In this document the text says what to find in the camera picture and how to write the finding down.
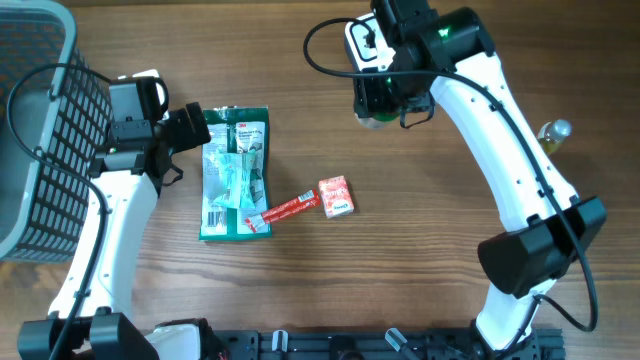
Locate green lid jar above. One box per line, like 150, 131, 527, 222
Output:
355, 112, 400, 129

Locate red stick packet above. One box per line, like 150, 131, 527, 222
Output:
244, 189, 321, 233

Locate yellow liquid bottle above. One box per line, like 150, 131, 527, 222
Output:
537, 119, 572, 155

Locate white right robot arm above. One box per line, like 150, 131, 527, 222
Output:
344, 1, 607, 356

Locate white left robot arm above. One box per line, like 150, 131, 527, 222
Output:
18, 71, 218, 359

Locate white barcode scanner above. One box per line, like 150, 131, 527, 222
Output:
344, 12, 395, 73

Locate teal small packet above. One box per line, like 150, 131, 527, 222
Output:
211, 153, 256, 209

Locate green 3M package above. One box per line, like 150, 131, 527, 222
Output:
199, 106, 271, 242

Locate pink tissue box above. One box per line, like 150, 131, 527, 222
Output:
318, 176, 355, 218

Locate grey plastic basket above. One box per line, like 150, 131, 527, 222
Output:
1, 1, 112, 263

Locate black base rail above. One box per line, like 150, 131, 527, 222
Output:
144, 317, 566, 360

